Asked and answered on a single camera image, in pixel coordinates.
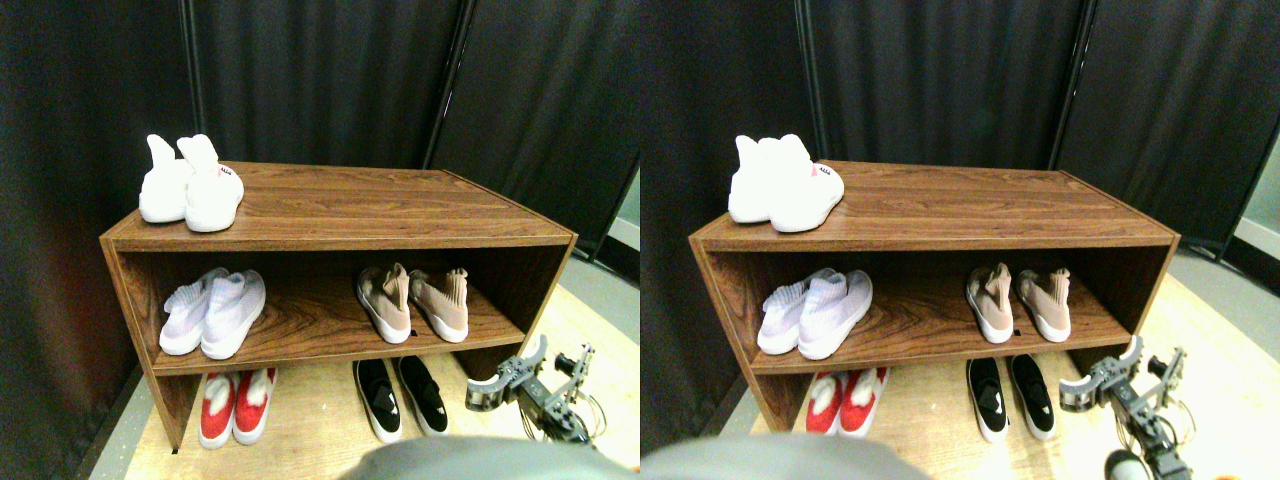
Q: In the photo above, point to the black curtain pole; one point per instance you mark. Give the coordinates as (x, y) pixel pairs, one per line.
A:
(192, 85)
(1072, 90)
(450, 90)
(612, 215)

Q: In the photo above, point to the red shoe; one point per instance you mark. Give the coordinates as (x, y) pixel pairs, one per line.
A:
(253, 410)
(217, 415)
(826, 408)
(862, 405)

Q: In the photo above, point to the white shoe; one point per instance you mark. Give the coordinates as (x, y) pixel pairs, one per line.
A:
(213, 205)
(808, 205)
(750, 195)
(164, 195)

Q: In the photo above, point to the brown shoe rack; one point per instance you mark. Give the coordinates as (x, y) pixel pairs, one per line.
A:
(960, 210)
(380, 210)

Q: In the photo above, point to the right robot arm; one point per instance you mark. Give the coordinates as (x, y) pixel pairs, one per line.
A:
(1150, 450)
(565, 425)

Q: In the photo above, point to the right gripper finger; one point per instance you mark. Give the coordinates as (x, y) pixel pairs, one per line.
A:
(535, 358)
(1085, 390)
(1130, 358)
(490, 390)

